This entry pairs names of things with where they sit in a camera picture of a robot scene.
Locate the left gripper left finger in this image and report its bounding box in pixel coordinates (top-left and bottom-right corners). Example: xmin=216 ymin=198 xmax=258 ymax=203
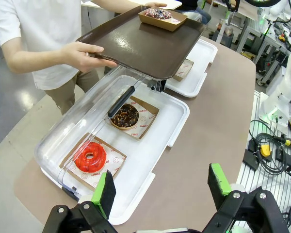
xmin=42 ymin=169 xmax=117 ymax=233

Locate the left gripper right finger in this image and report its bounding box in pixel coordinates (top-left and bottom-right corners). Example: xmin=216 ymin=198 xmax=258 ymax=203
xmin=203 ymin=163 xmax=291 ymax=233

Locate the brown cardboard donut box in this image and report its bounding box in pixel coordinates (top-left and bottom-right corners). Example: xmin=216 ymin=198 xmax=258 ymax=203
xmin=172 ymin=58 xmax=195 ymax=82
xmin=59 ymin=132 xmax=128 ymax=193
xmin=104 ymin=95 xmax=160 ymax=141
xmin=138 ymin=8 xmax=188 ymax=33

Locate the dark brown serving tray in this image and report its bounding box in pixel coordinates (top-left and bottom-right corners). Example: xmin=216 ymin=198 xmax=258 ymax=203
xmin=75 ymin=4 xmax=207 ymax=81

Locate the chocolate donut with coloured sprinkles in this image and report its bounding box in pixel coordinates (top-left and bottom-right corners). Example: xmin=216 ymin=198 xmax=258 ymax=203
xmin=145 ymin=7 xmax=173 ymax=21

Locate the person's right forearm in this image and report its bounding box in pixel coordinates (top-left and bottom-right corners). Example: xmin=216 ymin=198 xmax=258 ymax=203
xmin=4 ymin=45 xmax=66 ymax=74

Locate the red glazed donut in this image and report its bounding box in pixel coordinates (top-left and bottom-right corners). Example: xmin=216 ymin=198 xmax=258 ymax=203
xmin=73 ymin=141 xmax=107 ymax=174

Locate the person in white shirt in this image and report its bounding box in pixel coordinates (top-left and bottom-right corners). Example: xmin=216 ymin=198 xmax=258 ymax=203
xmin=0 ymin=0 xmax=127 ymax=116

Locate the person's right hand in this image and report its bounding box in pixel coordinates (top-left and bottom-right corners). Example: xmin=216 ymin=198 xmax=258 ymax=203
xmin=60 ymin=41 xmax=118 ymax=73

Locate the person's left hand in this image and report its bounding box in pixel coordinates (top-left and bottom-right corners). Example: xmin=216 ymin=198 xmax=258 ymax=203
xmin=144 ymin=1 xmax=168 ymax=9

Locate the black flat box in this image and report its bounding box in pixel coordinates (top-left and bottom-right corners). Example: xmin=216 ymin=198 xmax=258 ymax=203
xmin=242 ymin=149 xmax=260 ymax=172

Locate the clear hinged lid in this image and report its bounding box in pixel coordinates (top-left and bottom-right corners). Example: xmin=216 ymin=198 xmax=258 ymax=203
xmin=183 ymin=10 xmax=212 ymax=25
xmin=33 ymin=65 xmax=161 ymax=195

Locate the white display tray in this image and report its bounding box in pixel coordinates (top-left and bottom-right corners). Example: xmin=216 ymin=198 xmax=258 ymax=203
xmin=164 ymin=38 xmax=219 ymax=99
xmin=40 ymin=82 xmax=191 ymax=226

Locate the white perforated base plate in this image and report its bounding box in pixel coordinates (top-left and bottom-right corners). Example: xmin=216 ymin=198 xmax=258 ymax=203
xmin=237 ymin=90 xmax=291 ymax=219

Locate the black cable bundle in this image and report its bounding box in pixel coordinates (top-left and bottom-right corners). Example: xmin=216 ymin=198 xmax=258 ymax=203
xmin=248 ymin=118 xmax=291 ymax=176

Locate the aluminium frame workbench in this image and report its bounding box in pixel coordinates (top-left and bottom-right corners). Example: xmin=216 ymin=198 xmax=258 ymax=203
xmin=237 ymin=16 xmax=291 ymax=86

